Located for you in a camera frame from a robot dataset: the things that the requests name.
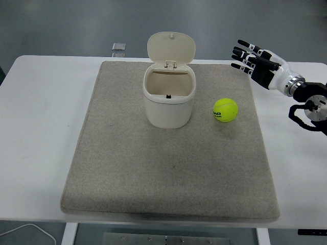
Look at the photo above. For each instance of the beige fabric mat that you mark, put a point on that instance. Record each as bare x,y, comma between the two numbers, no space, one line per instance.
166,166

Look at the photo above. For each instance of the black table control panel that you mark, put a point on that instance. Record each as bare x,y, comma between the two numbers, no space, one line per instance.
311,232

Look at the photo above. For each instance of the grey metal plate with screws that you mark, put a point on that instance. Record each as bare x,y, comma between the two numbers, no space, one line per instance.
166,240

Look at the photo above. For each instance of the metal floor socket plate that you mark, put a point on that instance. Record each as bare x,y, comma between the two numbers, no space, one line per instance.
118,54
119,46

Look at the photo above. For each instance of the yellow tennis ball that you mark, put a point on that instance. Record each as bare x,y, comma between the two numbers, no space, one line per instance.
226,109

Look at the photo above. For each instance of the cream plastic bin with lid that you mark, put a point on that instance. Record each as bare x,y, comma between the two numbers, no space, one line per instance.
167,112

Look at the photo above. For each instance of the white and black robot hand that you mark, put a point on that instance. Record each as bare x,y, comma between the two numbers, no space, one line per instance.
277,76

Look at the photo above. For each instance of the white table leg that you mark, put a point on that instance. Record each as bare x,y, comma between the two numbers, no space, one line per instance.
69,234
263,237

